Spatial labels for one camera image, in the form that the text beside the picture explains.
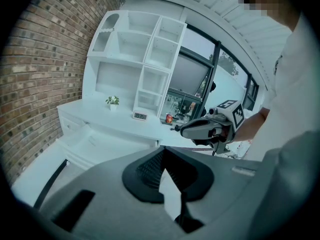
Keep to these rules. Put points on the person's right hand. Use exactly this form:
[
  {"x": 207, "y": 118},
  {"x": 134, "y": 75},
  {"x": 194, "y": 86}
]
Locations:
[{"x": 221, "y": 135}]

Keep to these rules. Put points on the pink digital clock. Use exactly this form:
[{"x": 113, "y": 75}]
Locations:
[{"x": 139, "y": 116}]

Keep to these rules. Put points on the black window frame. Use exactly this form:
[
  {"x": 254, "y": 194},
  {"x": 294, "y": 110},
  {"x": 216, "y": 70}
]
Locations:
[{"x": 214, "y": 69}]

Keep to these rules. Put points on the white shelf hutch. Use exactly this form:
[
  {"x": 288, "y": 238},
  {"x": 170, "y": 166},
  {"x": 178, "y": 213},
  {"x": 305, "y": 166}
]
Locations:
[{"x": 117, "y": 59}]

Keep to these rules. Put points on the person's white shirt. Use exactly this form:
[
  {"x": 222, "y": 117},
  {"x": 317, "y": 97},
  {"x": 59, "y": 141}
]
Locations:
[{"x": 295, "y": 84}]

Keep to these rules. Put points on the person's head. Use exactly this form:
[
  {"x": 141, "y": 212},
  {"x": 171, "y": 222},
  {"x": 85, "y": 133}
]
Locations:
[{"x": 280, "y": 9}]

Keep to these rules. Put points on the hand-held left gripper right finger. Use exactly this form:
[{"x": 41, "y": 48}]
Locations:
[{"x": 225, "y": 184}]

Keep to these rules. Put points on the white desk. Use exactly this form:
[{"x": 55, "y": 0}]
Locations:
[{"x": 95, "y": 115}]

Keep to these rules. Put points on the person's right forearm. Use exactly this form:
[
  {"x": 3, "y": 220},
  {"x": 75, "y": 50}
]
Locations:
[{"x": 250, "y": 126}]

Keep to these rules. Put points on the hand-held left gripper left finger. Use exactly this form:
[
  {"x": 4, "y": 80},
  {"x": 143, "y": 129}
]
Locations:
[{"x": 107, "y": 179}]

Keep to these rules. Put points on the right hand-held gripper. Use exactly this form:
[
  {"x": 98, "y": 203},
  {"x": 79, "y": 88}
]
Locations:
[{"x": 236, "y": 114}]

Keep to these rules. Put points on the white desk drawer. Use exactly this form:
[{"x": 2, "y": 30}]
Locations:
[{"x": 112, "y": 144}]

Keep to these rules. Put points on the small potted plant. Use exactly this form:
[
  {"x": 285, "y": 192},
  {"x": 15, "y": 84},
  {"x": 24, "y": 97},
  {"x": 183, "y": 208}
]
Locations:
[{"x": 113, "y": 107}]

